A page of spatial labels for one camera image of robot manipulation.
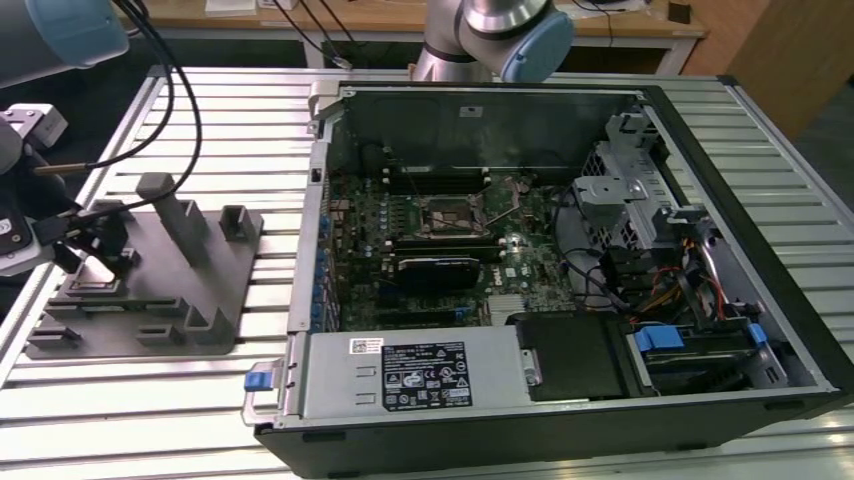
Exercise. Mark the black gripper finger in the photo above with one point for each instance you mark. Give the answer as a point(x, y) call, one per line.
point(68, 255)
point(116, 240)

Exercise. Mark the silver CPU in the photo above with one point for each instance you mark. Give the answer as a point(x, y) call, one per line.
point(93, 285)

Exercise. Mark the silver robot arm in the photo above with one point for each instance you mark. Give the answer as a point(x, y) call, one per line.
point(493, 15)

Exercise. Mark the CPU socket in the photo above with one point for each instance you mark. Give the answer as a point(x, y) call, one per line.
point(453, 216)

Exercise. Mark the grey parts rack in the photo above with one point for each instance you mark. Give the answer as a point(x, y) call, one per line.
point(213, 295)

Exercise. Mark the blue case latch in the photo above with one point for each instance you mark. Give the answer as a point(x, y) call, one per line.
point(259, 382)

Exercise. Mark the green motherboard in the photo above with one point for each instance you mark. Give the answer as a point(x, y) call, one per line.
point(363, 300)

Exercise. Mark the silver power supply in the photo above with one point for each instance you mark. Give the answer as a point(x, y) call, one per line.
point(333, 380)

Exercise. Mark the white paper box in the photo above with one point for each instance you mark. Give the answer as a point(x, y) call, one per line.
point(229, 5)
point(276, 4)

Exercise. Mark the black graphics card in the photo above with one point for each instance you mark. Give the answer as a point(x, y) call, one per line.
point(436, 275)

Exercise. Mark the black RAM slot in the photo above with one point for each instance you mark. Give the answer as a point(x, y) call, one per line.
point(453, 173)
point(453, 178)
point(447, 251)
point(492, 257)
point(453, 184)
point(447, 246)
point(447, 240)

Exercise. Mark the silver chipset heat sink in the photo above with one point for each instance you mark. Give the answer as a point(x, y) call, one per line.
point(507, 306)

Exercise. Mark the black PC case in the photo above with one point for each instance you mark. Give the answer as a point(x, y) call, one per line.
point(467, 450)

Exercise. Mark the perforated metal drive cage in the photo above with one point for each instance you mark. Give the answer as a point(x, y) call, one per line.
point(614, 200)

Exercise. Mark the hard disk in blue carrier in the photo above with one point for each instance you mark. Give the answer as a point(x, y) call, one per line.
point(656, 340)

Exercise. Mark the wooden desk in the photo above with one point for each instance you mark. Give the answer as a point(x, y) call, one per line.
point(640, 27)

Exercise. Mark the small black box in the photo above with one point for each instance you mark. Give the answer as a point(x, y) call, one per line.
point(679, 12)

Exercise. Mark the small blue plastic latch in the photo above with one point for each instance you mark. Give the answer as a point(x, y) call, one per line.
point(755, 335)

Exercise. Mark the wooden cabinet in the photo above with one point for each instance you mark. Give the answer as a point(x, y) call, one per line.
point(787, 50)

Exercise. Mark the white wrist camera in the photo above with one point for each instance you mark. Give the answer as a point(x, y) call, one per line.
point(9, 260)

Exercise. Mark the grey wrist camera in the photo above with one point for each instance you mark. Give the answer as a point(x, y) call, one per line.
point(40, 122)

